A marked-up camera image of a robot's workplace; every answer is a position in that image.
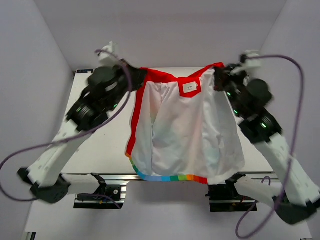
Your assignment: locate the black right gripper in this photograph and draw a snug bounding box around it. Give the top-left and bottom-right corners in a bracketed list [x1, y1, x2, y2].
[212, 63, 247, 117]

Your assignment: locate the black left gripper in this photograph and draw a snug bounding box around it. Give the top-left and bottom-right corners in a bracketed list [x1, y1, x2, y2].
[107, 58, 147, 111]

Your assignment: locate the rainbow red kids jacket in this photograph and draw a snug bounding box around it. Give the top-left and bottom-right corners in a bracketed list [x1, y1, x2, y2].
[126, 62, 245, 185]

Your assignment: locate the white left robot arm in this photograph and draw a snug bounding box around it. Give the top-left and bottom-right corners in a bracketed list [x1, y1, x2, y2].
[17, 62, 147, 204]

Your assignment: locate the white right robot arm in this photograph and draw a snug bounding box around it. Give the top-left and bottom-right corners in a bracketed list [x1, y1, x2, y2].
[214, 64, 320, 225]

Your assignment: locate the left blue corner label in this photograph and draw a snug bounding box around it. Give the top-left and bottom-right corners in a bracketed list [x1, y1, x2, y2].
[76, 69, 94, 74]

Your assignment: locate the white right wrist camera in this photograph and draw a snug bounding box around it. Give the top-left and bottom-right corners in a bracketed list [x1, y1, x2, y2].
[240, 50, 262, 72]

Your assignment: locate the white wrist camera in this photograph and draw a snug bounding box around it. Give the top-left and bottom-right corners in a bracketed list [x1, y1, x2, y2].
[240, 50, 262, 72]
[97, 41, 118, 68]

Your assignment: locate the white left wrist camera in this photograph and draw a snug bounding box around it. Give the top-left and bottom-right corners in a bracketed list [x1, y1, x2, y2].
[97, 41, 118, 68]

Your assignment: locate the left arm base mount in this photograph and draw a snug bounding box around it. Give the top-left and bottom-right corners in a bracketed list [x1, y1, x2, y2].
[73, 173, 129, 210]

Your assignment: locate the aluminium front rail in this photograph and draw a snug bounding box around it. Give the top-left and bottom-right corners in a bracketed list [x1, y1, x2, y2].
[93, 173, 278, 182]

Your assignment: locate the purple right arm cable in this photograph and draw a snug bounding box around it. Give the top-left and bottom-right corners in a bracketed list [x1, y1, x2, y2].
[235, 54, 306, 239]

